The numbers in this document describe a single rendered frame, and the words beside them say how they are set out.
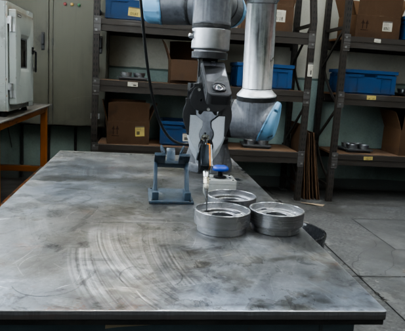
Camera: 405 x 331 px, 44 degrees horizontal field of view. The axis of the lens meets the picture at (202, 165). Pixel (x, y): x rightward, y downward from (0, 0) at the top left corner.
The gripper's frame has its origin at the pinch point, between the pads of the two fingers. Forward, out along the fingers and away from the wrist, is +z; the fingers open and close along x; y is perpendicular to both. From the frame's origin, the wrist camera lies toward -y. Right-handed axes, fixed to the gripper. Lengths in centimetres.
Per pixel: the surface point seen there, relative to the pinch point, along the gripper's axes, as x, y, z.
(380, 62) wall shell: -228, 397, -37
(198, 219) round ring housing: 2.0, -11.0, 10.1
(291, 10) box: -115, 344, -74
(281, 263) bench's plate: -9.6, -25.5, 12.8
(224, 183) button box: -7.2, 15.1, 9.2
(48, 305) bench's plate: 23.4, -39.9, 12.7
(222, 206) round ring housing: -3.5, -3.9, 9.6
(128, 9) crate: 24, 349, -65
